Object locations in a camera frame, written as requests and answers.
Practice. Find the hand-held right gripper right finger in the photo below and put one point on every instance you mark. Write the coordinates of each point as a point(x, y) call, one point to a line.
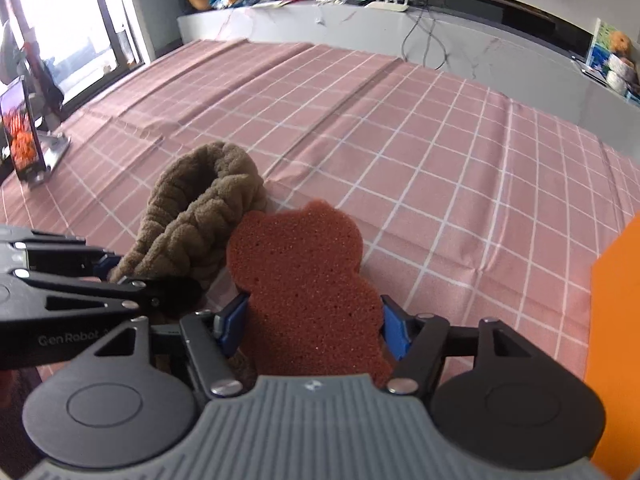
point(395, 327)

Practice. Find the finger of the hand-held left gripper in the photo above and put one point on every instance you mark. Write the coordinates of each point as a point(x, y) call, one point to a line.
point(165, 296)
point(107, 265)

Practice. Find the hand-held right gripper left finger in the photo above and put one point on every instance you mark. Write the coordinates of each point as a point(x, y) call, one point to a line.
point(232, 317)

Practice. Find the red-brown bear-shaped sponge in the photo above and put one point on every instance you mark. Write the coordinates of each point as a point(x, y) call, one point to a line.
point(310, 290)

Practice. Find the brown fuzzy headband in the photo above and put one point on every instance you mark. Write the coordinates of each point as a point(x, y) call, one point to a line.
point(200, 215)

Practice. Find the orange cardboard box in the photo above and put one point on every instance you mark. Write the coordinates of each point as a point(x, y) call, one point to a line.
point(615, 340)

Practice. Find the pink checked tablecloth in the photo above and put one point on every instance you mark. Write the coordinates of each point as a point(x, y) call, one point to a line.
point(450, 160)

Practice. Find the blue snack bag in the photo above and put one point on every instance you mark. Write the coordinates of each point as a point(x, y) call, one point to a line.
point(224, 0)

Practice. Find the colourful picture card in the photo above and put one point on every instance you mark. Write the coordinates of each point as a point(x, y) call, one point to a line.
point(599, 45)

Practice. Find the brown teddy bear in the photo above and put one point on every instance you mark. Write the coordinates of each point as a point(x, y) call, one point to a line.
point(620, 60)

